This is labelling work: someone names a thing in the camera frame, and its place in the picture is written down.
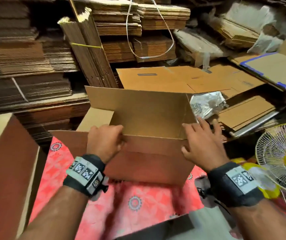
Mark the blue-edged cardboard sheet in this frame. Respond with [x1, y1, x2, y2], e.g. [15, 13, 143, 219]
[230, 24, 286, 99]

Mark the white woven sack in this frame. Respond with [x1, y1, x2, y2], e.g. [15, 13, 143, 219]
[189, 90, 229, 121]

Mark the person's right hand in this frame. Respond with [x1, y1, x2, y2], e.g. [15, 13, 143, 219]
[180, 117, 230, 173]

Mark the black right wrist strap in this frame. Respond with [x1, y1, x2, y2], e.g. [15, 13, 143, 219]
[206, 161, 265, 208]

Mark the white plastic strap loop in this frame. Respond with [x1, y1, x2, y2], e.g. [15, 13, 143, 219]
[125, 0, 177, 61]

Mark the small brown cardboard box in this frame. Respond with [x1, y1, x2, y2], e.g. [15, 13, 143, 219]
[51, 85, 199, 187]

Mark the person's left hand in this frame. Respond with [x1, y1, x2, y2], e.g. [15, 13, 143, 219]
[86, 123, 127, 165]

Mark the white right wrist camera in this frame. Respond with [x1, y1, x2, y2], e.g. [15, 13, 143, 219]
[195, 174, 219, 203]

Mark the white wire-guard fan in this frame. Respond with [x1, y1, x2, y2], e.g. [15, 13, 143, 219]
[255, 122, 286, 198]

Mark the white plastic sack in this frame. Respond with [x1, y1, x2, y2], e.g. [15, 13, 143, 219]
[172, 27, 224, 68]

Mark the low pile of cardboard sheets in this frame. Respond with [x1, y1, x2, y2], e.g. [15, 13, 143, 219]
[215, 94, 284, 138]

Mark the large cardboard box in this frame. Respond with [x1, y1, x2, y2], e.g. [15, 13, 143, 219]
[0, 113, 42, 240]

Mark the black wrist strap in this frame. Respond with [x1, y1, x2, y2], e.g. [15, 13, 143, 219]
[62, 154, 109, 198]
[206, 161, 265, 208]

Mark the wall of cardboard stacks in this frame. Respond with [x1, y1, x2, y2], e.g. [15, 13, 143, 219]
[0, 0, 286, 144]

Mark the yellow-tied cardboard bundle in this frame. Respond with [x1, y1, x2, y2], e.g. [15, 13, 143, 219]
[57, 7, 119, 89]

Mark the person's right forearm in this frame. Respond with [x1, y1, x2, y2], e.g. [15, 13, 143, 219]
[230, 197, 286, 240]

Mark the red patterned table cloth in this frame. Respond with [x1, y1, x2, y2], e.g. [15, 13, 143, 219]
[28, 136, 209, 240]

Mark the black left wrist strap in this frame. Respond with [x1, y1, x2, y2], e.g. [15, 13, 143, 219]
[62, 154, 109, 198]

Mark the person's left forearm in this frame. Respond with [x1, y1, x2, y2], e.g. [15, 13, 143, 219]
[17, 185, 92, 240]

